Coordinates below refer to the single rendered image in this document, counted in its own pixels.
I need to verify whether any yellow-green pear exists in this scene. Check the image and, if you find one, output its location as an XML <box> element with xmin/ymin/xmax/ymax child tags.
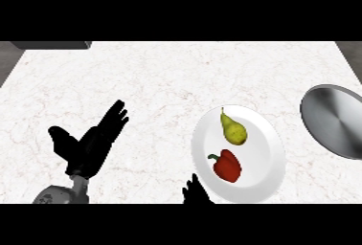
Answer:
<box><xmin>219</xmin><ymin>106</ymin><xmax>249</xmax><ymax>146</ymax></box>

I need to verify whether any red bell pepper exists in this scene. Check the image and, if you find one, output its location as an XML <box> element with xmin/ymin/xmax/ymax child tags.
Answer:
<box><xmin>207</xmin><ymin>148</ymin><xmax>244</xmax><ymax>184</ymax></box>

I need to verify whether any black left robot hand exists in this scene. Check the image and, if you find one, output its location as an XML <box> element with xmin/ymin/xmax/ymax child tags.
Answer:
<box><xmin>48</xmin><ymin>99</ymin><xmax>130</xmax><ymax>180</ymax></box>

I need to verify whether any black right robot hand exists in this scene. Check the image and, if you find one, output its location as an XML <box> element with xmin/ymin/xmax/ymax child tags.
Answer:
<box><xmin>181</xmin><ymin>172</ymin><xmax>216</xmax><ymax>205</ymax></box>

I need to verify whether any white plate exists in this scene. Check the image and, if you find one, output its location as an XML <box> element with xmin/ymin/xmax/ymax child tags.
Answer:
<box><xmin>190</xmin><ymin>104</ymin><xmax>287</xmax><ymax>204</ymax></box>

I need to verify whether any dark grey appliance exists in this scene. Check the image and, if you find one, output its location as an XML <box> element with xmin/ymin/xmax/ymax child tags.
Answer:
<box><xmin>11</xmin><ymin>40</ymin><xmax>94</xmax><ymax>51</ymax></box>

